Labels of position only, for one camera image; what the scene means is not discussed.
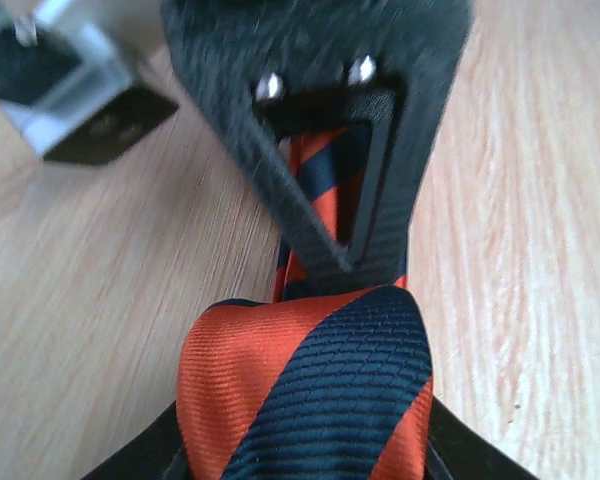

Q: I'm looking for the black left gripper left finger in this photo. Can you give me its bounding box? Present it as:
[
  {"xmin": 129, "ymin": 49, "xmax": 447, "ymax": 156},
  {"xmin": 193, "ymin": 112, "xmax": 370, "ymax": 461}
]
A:
[{"xmin": 83, "ymin": 403, "xmax": 192, "ymax": 480}]

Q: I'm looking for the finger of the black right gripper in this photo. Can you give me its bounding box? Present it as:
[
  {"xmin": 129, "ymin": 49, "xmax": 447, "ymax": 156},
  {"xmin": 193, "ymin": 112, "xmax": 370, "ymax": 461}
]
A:
[{"xmin": 160, "ymin": 1, "xmax": 471, "ymax": 295}]

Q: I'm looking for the orange navy striped tie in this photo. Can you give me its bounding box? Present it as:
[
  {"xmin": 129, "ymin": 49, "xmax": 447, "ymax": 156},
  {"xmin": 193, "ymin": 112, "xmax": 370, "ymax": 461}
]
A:
[{"xmin": 176, "ymin": 124, "xmax": 436, "ymax": 480}]

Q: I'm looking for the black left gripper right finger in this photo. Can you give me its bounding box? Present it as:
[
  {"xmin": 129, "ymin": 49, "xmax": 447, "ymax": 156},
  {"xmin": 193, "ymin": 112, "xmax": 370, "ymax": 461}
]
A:
[{"xmin": 424, "ymin": 397, "xmax": 538, "ymax": 480}]

